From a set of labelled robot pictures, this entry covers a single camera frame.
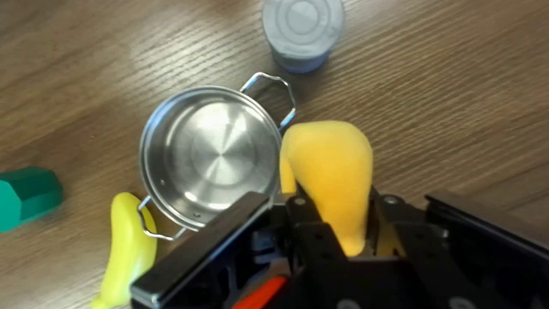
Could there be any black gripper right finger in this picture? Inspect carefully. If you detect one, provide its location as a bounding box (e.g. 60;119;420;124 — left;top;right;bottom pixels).
367;190;482;309

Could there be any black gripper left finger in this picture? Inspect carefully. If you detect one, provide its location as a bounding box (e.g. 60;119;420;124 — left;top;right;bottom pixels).
283;193;350;275

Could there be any yellow plush toy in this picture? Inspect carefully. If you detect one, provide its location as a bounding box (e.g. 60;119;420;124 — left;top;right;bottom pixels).
278;119;375;260

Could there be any yellow toy banana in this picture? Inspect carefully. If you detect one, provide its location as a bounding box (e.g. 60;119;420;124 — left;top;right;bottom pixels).
89;191;159;309

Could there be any green toy cylinder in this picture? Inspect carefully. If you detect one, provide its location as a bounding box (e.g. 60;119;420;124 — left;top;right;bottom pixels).
0;166;65;236

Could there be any grey tin can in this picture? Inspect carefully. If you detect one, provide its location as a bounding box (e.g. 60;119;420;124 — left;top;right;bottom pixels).
261;0;346;76

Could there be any silver pot with handles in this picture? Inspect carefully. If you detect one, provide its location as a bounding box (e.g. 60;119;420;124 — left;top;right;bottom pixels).
135;71;300;245

